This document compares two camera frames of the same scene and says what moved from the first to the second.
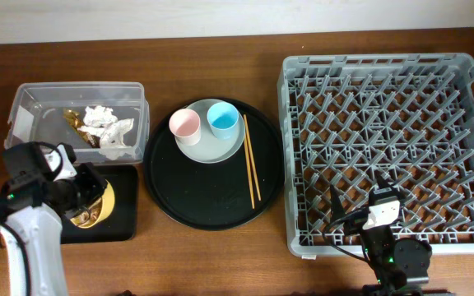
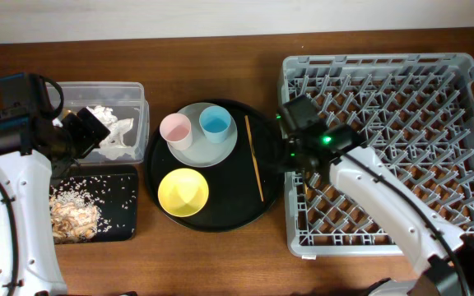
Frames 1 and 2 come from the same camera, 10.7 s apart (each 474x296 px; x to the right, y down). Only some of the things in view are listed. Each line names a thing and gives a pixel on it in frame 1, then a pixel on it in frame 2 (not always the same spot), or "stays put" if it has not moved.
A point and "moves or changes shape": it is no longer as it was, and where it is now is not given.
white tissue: x=110 y=131 stays put
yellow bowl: x=107 y=206 to x=183 y=192
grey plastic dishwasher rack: x=419 y=126 stays put
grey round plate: x=210 y=149 moves or changes shape
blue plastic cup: x=223 y=119 moves or changes shape
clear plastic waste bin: x=105 y=123 stays put
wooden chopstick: x=248 y=171 to x=254 y=158
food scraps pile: x=89 y=216 moves or changes shape
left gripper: x=86 y=173 to x=88 y=128
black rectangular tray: x=123 y=224 stays put
